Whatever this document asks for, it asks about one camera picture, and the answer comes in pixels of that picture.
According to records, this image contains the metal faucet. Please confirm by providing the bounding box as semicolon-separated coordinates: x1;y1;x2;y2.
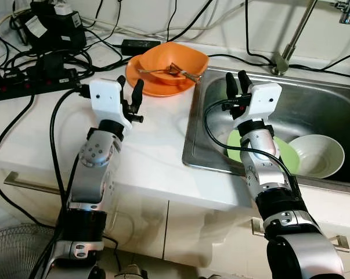
272;0;320;76

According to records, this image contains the white kitchen cabinet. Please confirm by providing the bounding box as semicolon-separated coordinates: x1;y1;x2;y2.
0;166;350;279

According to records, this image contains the stainless steel sink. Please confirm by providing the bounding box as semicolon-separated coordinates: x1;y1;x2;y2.
182;65;350;192

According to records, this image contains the green plate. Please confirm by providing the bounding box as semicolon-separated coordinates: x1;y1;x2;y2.
227;129;301;175

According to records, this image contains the metal wall water valve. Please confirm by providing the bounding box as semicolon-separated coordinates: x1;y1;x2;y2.
335;0;350;25

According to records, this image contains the black power adapter brick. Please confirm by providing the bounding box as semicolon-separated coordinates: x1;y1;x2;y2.
121;39;161;56

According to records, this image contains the black power strip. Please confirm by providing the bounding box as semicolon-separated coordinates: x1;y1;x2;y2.
0;68;81;103

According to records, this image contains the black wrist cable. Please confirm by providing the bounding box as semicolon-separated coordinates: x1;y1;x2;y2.
49;86;93;201
204;98;300;192

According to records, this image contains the orange plastic bowl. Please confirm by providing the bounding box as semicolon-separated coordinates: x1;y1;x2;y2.
133;42;210;87

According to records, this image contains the grey floor fan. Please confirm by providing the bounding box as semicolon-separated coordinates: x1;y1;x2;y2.
0;224;62;279

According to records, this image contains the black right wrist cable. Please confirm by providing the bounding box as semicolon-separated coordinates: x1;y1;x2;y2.
204;98;300;192

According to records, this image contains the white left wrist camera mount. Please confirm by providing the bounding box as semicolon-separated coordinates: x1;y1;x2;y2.
89;79;133;130

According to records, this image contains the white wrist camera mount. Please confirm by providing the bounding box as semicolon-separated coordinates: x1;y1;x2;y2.
89;79;133;130
237;82;283;121

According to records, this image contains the thin black looped cable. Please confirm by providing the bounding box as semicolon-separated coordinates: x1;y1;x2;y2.
102;234;122;257

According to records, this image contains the black battery charger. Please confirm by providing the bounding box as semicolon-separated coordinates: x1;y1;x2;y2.
18;2;87;53

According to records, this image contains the orange plastic plate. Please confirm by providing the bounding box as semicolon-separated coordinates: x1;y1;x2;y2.
125;56;200;98

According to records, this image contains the grey robot left foot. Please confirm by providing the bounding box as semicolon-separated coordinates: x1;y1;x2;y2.
114;264;149;279

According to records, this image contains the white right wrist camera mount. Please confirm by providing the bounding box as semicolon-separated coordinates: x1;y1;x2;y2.
237;82;283;121

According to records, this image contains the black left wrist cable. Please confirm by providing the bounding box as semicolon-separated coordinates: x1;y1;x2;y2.
49;86;93;201

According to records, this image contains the white bowl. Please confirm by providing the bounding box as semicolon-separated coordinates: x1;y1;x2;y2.
288;134;345;178

